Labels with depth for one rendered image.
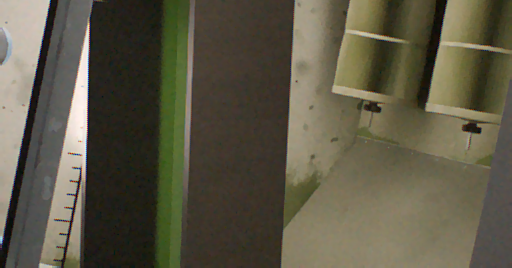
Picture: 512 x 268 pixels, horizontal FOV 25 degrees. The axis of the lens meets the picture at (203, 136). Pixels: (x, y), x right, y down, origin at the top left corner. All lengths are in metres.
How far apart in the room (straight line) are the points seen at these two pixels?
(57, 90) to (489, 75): 2.13
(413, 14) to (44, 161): 2.51
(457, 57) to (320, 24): 0.93
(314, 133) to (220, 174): 1.57
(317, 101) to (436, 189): 0.68
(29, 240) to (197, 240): 1.20
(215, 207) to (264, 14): 0.56
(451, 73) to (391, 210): 0.73
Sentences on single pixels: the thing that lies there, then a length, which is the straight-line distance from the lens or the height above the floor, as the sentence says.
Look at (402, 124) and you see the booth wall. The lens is 4.74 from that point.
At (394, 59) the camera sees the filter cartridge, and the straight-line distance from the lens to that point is 4.43.
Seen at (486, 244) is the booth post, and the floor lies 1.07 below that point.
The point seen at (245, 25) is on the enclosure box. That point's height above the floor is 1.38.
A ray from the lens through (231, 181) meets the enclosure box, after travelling 3.33.
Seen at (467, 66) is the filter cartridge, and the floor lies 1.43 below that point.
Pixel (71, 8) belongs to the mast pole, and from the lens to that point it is 2.14.
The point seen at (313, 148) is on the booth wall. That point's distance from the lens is 4.84.
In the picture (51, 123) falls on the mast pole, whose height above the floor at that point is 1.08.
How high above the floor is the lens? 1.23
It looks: 3 degrees down
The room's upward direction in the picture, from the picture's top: 12 degrees clockwise
